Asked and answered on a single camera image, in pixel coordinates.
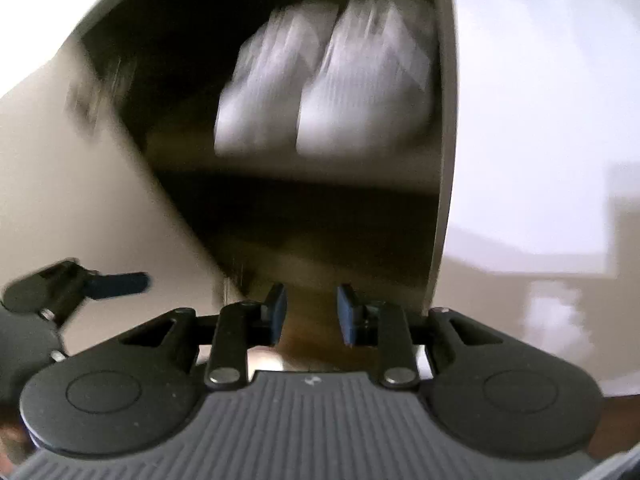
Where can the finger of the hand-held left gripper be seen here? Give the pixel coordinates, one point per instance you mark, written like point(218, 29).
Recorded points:
point(117, 284)

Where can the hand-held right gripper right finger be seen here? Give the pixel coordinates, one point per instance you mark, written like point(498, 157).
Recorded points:
point(347, 315)

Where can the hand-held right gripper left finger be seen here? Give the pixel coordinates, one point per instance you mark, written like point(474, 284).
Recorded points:
point(276, 315)

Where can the white green-trim sneaker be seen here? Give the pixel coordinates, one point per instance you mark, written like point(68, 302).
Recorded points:
point(360, 80)
point(265, 85)

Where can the white shoe cabinet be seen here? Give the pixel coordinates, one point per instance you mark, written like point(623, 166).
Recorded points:
point(525, 110)

